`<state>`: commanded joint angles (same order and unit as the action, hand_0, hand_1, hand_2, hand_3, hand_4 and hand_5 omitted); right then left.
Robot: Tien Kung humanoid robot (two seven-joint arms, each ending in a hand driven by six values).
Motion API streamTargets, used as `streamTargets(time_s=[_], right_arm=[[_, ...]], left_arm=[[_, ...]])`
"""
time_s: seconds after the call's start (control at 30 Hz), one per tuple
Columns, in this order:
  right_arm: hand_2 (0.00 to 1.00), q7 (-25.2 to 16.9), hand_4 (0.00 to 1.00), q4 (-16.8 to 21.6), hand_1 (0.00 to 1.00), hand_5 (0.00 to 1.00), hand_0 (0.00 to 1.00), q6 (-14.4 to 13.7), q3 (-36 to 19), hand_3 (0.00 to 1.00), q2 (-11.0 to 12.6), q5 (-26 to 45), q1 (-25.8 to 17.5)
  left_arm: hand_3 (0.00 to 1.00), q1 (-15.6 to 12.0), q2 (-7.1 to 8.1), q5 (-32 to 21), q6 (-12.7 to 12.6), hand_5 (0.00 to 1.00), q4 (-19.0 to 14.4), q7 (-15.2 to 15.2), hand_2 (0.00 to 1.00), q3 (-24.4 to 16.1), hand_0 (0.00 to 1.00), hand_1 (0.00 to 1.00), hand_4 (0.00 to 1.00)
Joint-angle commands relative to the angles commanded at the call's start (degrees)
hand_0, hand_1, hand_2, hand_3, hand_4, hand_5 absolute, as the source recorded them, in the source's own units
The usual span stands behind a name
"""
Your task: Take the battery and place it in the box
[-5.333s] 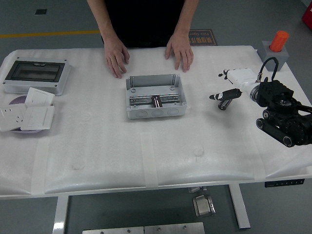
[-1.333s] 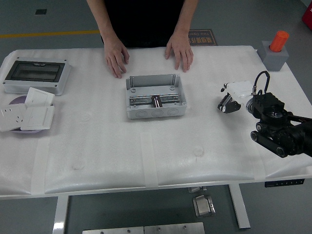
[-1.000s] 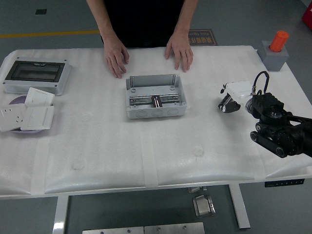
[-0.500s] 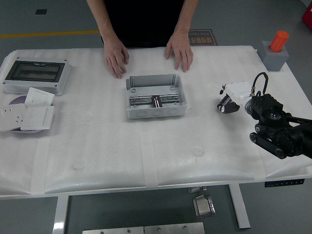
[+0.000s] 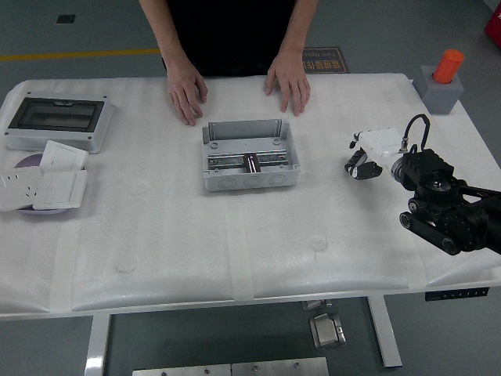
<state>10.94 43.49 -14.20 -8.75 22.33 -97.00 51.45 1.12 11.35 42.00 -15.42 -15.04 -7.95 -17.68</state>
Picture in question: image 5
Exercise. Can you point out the white switch panel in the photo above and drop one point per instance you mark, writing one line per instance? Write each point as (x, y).
(62, 156)
(58, 190)

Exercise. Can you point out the white table leg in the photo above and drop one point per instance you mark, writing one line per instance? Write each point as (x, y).
(385, 333)
(97, 344)

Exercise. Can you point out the person's right forearm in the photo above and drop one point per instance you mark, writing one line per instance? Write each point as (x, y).
(166, 35)

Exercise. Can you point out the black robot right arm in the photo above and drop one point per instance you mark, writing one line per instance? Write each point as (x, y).
(426, 168)

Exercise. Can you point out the person's left hand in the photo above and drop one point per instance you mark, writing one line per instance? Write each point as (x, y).
(291, 78)

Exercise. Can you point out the dark brown cylindrical battery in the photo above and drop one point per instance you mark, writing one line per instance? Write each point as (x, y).
(252, 163)
(354, 160)

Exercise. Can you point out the brown floor sign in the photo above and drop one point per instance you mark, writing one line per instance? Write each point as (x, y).
(329, 60)

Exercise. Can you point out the white foam mat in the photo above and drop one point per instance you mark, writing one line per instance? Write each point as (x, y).
(156, 235)

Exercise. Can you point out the black table control panel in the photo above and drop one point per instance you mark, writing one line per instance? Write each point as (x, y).
(457, 294)

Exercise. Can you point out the large metal bracket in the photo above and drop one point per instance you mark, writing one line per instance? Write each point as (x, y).
(326, 331)

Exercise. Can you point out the purple round plate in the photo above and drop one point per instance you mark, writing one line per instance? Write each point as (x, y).
(29, 160)

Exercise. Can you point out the grey box with clear cover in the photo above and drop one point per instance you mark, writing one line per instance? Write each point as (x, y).
(58, 115)

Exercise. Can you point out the person's left forearm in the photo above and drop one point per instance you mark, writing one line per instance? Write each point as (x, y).
(299, 27)

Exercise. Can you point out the metal plate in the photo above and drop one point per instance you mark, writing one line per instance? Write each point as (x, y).
(182, 371)
(280, 367)

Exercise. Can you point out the small metal bracket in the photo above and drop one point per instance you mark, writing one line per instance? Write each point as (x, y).
(316, 304)

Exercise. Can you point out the white socket panel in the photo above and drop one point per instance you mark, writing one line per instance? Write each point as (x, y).
(17, 188)

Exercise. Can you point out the person's torso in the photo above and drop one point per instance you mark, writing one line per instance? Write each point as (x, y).
(235, 39)

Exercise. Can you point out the orange cylinder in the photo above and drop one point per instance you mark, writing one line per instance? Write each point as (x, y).
(448, 66)

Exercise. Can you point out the white tape strip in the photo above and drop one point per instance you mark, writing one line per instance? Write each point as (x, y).
(411, 258)

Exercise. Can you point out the red object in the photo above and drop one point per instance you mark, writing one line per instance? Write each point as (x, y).
(494, 27)

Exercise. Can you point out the grey junction box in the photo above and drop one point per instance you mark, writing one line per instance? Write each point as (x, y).
(246, 137)

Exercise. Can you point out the person's right hand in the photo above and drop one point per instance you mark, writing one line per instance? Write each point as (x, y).
(189, 90)

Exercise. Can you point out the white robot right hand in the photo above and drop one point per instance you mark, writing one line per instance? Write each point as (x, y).
(381, 143)

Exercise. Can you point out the grey block holder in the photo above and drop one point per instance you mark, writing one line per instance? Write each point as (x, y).
(442, 98)

